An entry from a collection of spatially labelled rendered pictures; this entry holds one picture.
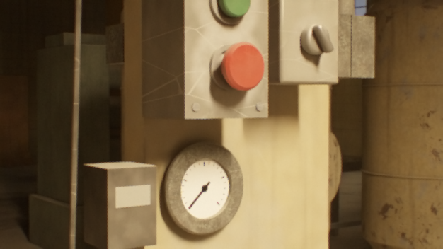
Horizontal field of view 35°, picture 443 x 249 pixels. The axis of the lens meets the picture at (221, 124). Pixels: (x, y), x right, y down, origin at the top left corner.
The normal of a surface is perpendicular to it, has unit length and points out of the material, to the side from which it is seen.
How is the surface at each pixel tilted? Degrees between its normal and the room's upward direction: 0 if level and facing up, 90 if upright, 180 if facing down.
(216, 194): 90
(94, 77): 90
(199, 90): 90
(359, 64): 90
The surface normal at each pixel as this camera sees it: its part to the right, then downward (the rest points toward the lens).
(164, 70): -0.82, 0.02
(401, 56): -0.66, 0.03
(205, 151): 0.57, 0.03
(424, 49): -0.40, 0.04
